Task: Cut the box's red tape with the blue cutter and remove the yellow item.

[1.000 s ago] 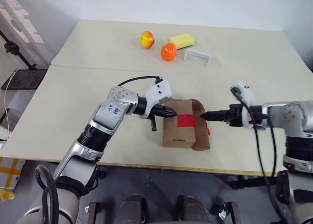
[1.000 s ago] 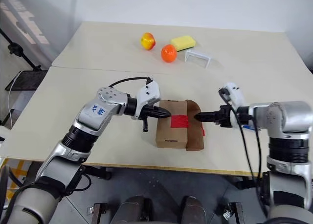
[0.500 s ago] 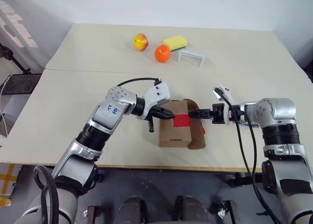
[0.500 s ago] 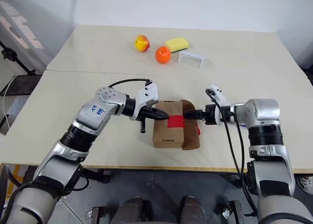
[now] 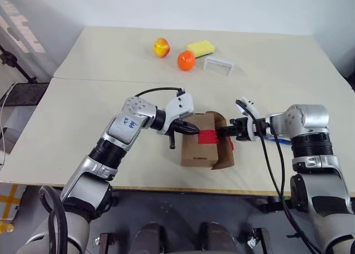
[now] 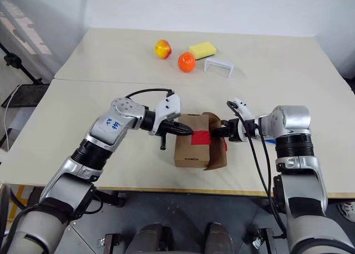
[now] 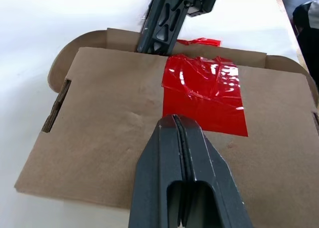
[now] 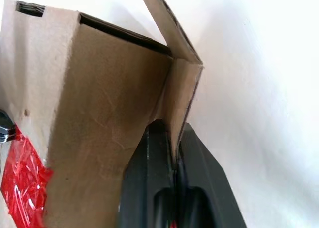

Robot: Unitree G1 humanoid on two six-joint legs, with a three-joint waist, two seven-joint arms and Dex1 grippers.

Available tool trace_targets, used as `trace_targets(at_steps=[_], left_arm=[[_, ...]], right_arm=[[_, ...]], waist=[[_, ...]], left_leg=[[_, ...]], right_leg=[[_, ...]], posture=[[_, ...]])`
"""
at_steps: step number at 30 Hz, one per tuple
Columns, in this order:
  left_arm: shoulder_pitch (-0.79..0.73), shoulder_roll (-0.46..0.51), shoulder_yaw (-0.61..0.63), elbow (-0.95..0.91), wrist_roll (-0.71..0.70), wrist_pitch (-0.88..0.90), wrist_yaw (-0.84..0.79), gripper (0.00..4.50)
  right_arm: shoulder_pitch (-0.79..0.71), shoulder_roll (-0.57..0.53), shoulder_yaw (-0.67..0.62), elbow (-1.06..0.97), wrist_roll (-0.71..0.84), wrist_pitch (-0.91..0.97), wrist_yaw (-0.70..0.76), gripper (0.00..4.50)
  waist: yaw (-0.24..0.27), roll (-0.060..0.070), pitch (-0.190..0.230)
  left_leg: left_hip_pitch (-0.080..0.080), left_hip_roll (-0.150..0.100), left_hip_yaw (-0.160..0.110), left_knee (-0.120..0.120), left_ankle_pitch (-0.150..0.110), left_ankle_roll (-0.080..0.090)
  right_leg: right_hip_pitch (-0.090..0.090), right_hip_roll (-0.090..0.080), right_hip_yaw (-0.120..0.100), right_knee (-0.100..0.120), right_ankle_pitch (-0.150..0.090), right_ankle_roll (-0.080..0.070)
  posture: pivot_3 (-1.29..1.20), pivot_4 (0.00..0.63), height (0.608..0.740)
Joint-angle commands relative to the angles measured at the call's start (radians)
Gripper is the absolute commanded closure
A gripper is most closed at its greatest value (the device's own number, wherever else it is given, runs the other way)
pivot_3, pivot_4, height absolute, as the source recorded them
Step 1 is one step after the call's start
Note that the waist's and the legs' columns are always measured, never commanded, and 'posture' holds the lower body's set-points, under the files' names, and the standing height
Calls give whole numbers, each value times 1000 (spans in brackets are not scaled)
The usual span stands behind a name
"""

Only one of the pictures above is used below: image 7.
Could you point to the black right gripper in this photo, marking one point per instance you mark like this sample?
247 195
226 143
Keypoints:
203 0

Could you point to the red adhesive tape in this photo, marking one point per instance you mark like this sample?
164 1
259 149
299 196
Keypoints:
204 96
202 41

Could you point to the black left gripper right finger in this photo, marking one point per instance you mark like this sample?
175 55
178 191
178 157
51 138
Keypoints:
211 178

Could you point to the brown cardboard box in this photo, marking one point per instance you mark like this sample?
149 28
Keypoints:
104 118

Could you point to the dark bulky object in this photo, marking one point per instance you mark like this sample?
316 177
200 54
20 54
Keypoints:
307 46

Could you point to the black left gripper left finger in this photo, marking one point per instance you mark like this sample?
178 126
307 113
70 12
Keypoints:
157 178

